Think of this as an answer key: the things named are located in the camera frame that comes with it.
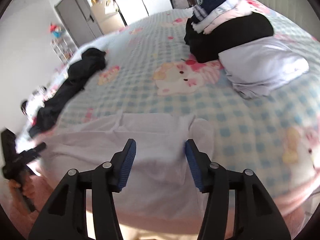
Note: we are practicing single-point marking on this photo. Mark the white cartoon printed garment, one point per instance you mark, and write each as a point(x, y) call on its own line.
point(32, 105)

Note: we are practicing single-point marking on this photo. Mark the pale lilac folded shirt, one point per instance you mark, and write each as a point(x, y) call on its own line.
point(262, 62)

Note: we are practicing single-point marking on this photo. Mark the black jacket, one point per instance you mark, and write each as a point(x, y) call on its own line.
point(75, 80)

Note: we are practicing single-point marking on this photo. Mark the white shirt with navy trim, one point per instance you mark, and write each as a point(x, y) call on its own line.
point(155, 175)

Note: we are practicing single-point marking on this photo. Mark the beige fridge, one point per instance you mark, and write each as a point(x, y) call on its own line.
point(107, 17)

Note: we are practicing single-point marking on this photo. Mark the pink bed sheet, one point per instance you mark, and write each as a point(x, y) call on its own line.
point(295, 202)

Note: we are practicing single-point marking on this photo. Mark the black folded sweater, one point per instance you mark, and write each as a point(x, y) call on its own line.
point(225, 37)

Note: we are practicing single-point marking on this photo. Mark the white shelf rack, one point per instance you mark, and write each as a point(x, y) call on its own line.
point(63, 50)

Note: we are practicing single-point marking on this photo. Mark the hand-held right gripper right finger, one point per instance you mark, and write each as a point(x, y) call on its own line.
point(193, 167)

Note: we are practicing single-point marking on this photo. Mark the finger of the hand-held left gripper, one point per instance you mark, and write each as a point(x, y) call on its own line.
point(35, 150)

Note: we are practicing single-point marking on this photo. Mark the grey door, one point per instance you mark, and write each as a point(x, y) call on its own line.
point(75, 17)

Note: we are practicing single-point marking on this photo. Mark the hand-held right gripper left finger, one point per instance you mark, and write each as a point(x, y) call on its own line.
point(128, 165)

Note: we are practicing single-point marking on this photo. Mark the blue checkered cartoon blanket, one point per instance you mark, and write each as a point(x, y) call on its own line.
point(237, 117)

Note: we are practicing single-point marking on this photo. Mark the person's left hand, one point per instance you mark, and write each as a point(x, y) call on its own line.
point(28, 186)

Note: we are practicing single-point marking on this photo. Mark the red and blue wall plush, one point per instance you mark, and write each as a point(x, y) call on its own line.
point(56, 30)

